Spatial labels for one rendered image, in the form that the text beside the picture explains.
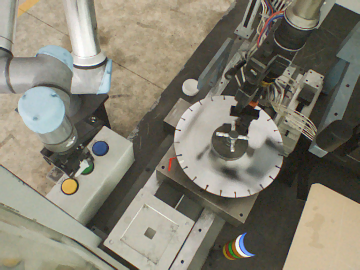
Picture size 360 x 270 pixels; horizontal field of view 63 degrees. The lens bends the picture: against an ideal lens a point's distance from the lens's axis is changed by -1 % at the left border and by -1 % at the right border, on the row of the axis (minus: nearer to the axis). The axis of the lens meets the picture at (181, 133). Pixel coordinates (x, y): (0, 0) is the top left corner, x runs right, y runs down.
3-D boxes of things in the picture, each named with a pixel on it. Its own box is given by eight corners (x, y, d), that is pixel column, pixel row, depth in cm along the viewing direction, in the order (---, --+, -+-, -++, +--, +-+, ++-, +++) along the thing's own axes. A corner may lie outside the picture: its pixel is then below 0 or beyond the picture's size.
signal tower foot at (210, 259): (213, 271, 92) (215, 271, 90) (203, 264, 93) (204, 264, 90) (226, 246, 96) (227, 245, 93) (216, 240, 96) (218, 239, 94)
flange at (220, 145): (207, 128, 91) (208, 124, 88) (242, 124, 92) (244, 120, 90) (215, 162, 86) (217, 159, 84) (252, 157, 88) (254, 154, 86)
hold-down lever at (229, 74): (245, 94, 68) (248, 87, 65) (220, 81, 69) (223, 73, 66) (259, 70, 71) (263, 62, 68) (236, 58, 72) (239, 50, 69)
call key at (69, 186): (72, 196, 85) (69, 195, 83) (60, 189, 85) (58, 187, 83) (80, 185, 86) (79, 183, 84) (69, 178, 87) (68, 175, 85)
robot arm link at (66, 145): (53, 107, 65) (83, 126, 64) (59, 118, 69) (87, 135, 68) (29, 134, 62) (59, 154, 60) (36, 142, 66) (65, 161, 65)
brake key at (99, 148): (102, 158, 90) (100, 156, 88) (91, 151, 91) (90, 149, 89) (110, 148, 92) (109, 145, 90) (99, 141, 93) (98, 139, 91)
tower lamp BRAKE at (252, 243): (255, 260, 59) (260, 259, 56) (235, 247, 59) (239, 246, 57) (264, 240, 60) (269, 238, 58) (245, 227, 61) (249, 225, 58)
